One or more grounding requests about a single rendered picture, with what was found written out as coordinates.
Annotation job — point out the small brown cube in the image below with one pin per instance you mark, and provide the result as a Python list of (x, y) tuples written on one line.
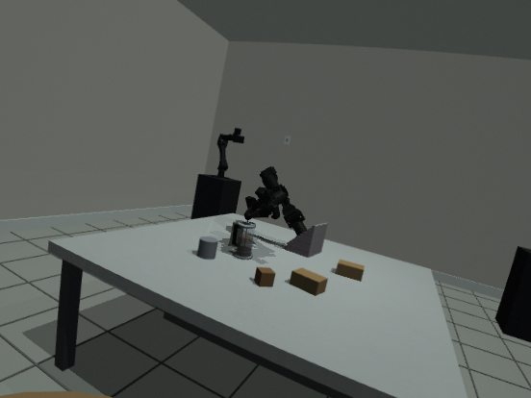
[(264, 276)]

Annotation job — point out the brown rectangular block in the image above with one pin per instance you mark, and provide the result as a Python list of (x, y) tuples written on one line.
[(308, 281), (350, 270)]

